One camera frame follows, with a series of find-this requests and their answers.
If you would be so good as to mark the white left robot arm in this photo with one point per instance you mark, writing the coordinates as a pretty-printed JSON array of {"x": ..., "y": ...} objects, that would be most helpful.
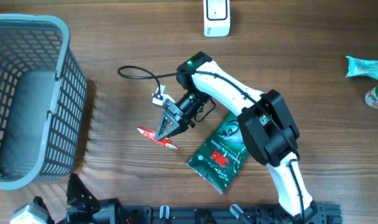
[{"x": 111, "y": 212}]

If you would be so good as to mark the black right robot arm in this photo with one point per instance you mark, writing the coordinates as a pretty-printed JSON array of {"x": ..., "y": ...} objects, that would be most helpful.
[{"x": 267, "y": 128}]

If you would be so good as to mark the white barcode scanner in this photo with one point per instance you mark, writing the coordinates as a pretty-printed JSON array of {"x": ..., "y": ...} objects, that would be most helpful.
[{"x": 217, "y": 19}]

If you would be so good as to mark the green 3M gloves packet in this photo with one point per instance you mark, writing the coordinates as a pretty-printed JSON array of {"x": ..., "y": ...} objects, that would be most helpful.
[{"x": 220, "y": 158}]

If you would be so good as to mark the red Nescafe stick sachet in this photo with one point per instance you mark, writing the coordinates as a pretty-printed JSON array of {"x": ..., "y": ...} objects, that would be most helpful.
[{"x": 150, "y": 134}]

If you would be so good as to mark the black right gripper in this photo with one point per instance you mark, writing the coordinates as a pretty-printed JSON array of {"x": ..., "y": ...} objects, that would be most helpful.
[{"x": 180, "y": 126}]

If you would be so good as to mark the mint green wipes packet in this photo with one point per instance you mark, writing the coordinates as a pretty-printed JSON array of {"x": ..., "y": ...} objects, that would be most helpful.
[{"x": 360, "y": 67}]

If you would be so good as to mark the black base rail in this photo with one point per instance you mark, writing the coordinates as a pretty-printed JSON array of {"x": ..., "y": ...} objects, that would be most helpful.
[{"x": 317, "y": 213}]

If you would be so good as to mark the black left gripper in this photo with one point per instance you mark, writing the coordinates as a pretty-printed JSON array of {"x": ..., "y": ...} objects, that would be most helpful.
[{"x": 88, "y": 205}]

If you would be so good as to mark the grey plastic shopping basket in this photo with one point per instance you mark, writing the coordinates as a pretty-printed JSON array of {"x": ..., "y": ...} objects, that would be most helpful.
[{"x": 42, "y": 100}]

